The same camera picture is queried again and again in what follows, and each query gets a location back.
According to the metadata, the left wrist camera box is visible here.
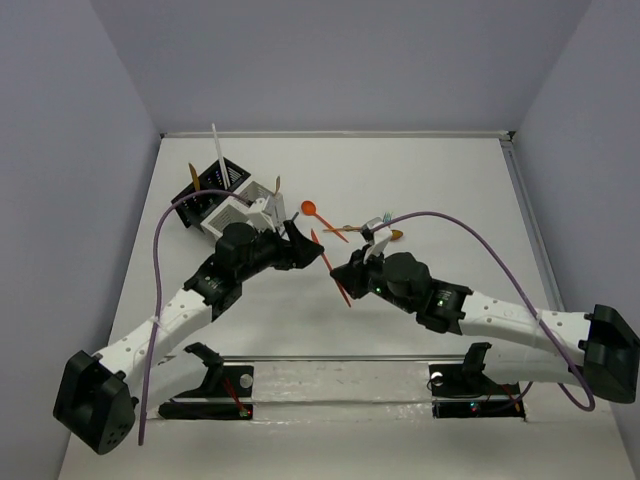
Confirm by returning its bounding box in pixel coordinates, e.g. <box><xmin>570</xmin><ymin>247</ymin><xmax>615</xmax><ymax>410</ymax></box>
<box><xmin>246</xmin><ymin>196</ymin><xmax>280</xmax><ymax>232</ymax></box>

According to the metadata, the orange plastic spoon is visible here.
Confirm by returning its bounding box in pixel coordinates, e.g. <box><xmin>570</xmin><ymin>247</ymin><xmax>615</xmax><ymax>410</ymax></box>
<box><xmin>300</xmin><ymin>200</ymin><xmax>348</xmax><ymax>243</ymax></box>

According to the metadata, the orange plastic knife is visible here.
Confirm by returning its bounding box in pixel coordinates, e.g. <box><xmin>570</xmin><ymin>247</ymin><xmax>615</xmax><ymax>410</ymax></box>
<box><xmin>310</xmin><ymin>229</ymin><xmax>352</xmax><ymax>308</ymax></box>

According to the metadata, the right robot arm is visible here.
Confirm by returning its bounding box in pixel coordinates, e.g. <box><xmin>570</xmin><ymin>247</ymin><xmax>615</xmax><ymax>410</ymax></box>
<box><xmin>331</xmin><ymin>250</ymin><xmax>639</xmax><ymax>404</ymax></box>

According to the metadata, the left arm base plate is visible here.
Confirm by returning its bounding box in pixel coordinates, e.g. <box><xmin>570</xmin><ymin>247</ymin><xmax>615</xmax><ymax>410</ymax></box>
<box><xmin>157</xmin><ymin>342</ymin><xmax>254</xmax><ymax>421</ymax></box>

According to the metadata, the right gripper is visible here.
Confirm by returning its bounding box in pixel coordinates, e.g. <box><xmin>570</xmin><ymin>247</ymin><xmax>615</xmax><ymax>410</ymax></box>
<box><xmin>331</xmin><ymin>243</ymin><xmax>416</xmax><ymax>314</ymax></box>

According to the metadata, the gold metal fork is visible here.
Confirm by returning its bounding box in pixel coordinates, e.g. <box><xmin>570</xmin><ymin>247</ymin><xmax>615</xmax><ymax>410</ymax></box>
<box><xmin>273</xmin><ymin>175</ymin><xmax>281</xmax><ymax>197</ymax></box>

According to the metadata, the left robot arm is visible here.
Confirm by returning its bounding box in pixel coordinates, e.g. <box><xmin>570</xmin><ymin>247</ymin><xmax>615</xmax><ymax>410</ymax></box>
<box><xmin>53</xmin><ymin>220</ymin><xmax>324</xmax><ymax>455</ymax></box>

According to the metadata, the black utensil caddy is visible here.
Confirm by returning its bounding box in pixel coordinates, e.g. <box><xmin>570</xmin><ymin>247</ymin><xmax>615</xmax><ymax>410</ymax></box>
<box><xmin>171</xmin><ymin>158</ymin><xmax>250</xmax><ymax>230</ymax></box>

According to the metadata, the white utensil caddy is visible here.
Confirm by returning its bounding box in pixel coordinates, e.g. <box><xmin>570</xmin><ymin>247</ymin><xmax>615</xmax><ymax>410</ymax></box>
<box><xmin>200</xmin><ymin>179</ymin><xmax>286</xmax><ymax>242</ymax></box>

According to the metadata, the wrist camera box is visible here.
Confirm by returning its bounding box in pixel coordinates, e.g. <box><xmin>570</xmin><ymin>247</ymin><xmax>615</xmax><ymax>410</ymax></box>
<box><xmin>246</xmin><ymin>196</ymin><xmax>280</xmax><ymax>232</ymax></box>
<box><xmin>360</xmin><ymin>217</ymin><xmax>393</xmax><ymax>263</ymax></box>

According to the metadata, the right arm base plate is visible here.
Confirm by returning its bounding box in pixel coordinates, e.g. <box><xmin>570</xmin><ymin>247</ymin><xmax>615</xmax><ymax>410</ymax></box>
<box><xmin>427</xmin><ymin>364</ymin><xmax>526</xmax><ymax>419</ymax></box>

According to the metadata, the white chopstick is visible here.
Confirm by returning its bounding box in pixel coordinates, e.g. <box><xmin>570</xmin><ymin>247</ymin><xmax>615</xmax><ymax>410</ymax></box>
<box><xmin>211</xmin><ymin>122</ymin><xmax>231</xmax><ymax>190</ymax></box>

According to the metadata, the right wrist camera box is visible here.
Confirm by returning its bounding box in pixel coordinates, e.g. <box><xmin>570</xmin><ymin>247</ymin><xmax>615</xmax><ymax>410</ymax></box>
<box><xmin>360</xmin><ymin>217</ymin><xmax>393</xmax><ymax>263</ymax></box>

